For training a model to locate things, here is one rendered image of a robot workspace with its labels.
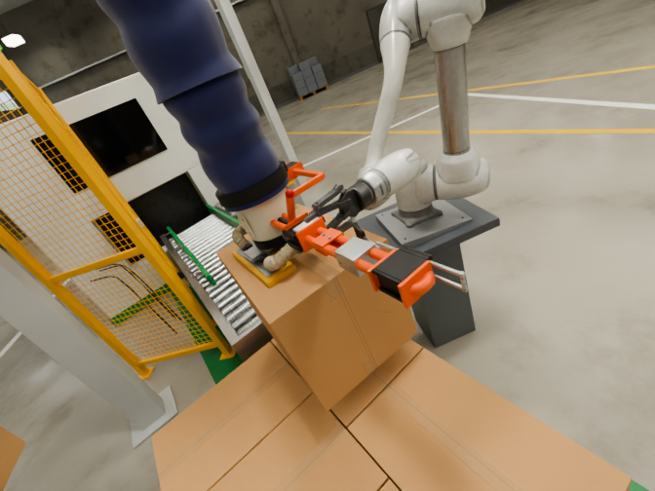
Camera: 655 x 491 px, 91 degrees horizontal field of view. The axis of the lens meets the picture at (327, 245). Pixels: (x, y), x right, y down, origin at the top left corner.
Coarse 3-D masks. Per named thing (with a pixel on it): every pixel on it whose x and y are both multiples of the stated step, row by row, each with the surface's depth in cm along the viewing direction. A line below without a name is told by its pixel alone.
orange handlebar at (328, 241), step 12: (312, 180) 114; (300, 192) 113; (324, 228) 80; (312, 240) 77; (324, 240) 74; (336, 240) 74; (348, 240) 71; (324, 252) 75; (372, 252) 64; (384, 252) 62; (360, 264) 62; (372, 264) 62; (432, 276) 53; (420, 288) 52
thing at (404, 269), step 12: (396, 252) 59; (384, 264) 57; (396, 264) 56; (408, 264) 55; (420, 264) 54; (372, 276) 58; (384, 276) 55; (396, 276) 53; (408, 276) 52; (420, 276) 53; (384, 288) 58; (396, 288) 55; (408, 288) 52; (408, 300) 53
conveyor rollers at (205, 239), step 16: (208, 224) 330; (224, 224) 312; (192, 240) 307; (208, 240) 290; (224, 240) 279; (208, 256) 265; (224, 272) 229; (208, 288) 217; (224, 288) 213; (224, 304) 196; (240, 304) 192; (240, 320) 175; (256, 320) 170
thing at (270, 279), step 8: (240, 248) 117; (248, 248) 110; (240, 256) 113; (264, 256) 100; (248, 264) 106; (256, 264) 103; (288, 264) 97; (256, 272) 100; (264, 272) 97; (272, 272) 95; (280, 272) 95; (288, 272) 95; (264, 280) 94; (272, 280) 93; (280, 280) 94
